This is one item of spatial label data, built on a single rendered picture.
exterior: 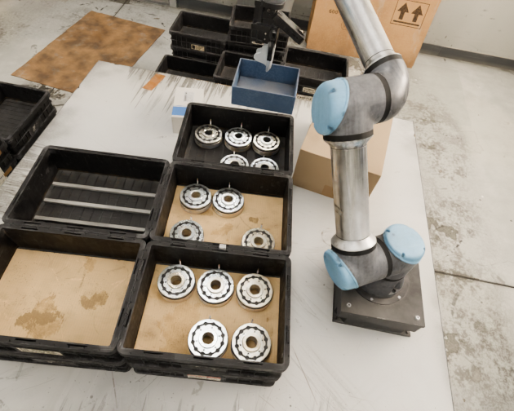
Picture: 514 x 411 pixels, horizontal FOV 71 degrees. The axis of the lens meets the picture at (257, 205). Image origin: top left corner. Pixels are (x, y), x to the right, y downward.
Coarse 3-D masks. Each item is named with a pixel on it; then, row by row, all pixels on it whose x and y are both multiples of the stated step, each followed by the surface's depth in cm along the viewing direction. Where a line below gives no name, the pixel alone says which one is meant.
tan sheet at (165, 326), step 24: (216, 288) 103; (144, 312) 97; (168, 312) 98; (192, 312) 99; (216, 312) 99; (240, 312) 100; (264, 312) 101; (144, 336) 94; (168, 336) 94; (264, 360) 93
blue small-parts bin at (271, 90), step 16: (240, 64) 119; (256, 64) 120; (272, 64) 119; (240, 80) 123; (256, 80) 123; (272, 80) 124; (288, 80) 123; (240, 96) 113; (256, 96) 112; (272, 96) 111; (288, 96) 110; (288, 112) 115
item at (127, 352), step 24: (144, 264) 95; (288, 264) 99; (288, 288) 95; (288, 312) 91; (120, 336) 84; (288, 336) 88; (168, 360) 83; (192, 360) 82; (216, 360) 83; (240, 360) 83; (288, 360) 84
